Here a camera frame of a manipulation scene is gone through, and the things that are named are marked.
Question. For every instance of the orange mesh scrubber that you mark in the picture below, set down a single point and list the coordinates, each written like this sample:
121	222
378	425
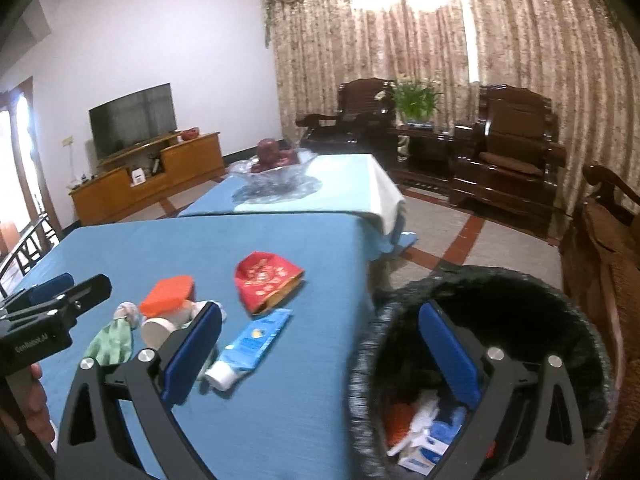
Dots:
400	422

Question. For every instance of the wooden television cabinet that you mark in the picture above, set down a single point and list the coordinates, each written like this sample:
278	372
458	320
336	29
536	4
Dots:
195	155

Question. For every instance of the white paper cup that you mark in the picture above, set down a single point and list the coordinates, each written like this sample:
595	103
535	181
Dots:
155	332

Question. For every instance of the paper ball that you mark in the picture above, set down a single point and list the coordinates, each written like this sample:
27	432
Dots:
127	312

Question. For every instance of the small white device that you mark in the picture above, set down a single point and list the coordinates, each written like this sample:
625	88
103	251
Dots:
138	175

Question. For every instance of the wooden sofa with brown cushions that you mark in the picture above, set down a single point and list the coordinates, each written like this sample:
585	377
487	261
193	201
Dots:
610	260

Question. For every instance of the black lined trash bin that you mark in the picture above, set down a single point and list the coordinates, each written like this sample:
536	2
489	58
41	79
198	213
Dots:
525	310

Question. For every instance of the small blue tablecloth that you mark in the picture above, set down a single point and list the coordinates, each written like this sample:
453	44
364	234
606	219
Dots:
350	185

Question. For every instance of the dark wooden side table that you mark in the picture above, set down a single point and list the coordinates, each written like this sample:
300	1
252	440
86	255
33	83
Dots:
425	145

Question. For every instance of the potted green flowering plant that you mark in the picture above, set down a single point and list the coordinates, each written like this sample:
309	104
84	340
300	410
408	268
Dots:
415	100

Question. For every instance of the green cloth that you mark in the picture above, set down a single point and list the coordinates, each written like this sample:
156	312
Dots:
110	342

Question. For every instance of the dark slatted chair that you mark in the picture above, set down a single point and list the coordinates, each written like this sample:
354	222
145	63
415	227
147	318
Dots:
30	247

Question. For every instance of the black flat television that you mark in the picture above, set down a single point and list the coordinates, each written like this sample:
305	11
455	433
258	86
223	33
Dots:
132	120

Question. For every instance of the wall socket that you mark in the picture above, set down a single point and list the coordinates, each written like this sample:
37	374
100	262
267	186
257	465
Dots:
68	141

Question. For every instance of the patterned beige curtain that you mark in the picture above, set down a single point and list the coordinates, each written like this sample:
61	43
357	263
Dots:
525	35

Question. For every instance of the wooden door frame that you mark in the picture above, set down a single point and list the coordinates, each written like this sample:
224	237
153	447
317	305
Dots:
44	195

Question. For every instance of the large blue tablecloth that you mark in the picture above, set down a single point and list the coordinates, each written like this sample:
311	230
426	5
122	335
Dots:
275	425

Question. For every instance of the glass fruit bowl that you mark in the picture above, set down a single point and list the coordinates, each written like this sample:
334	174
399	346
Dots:
280	176

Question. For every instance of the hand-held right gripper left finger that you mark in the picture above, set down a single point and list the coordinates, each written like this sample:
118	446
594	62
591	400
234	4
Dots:
192	355

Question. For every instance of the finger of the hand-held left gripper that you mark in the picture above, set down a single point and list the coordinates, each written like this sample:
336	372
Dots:
50	286
92	290

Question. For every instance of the blue plastic bag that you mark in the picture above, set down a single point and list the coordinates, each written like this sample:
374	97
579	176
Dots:
450	422

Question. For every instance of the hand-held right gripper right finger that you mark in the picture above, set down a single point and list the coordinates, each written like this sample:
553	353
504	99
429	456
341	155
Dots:
450	355

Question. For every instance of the red patterned packet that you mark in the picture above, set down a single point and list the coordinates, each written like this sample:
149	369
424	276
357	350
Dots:
265	280

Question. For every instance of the orange sponge block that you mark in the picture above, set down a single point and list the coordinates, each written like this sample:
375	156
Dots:
167	292

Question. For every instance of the small red ornament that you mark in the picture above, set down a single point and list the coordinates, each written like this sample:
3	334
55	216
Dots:
189	134

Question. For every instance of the white carton box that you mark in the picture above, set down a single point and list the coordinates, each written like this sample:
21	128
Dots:
422	455

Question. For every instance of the small black device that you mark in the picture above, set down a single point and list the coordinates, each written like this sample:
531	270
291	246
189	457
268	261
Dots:
155	165

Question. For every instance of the blue tube with white cap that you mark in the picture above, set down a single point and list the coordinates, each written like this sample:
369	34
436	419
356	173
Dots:
252	345

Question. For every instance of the dark wooden armchair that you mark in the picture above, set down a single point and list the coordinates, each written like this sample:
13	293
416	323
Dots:
510	135
360	105

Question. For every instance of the person's left hand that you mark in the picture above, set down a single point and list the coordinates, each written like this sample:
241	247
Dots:
35	405

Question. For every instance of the white tablecloth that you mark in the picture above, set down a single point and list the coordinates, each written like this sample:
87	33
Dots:
392	210

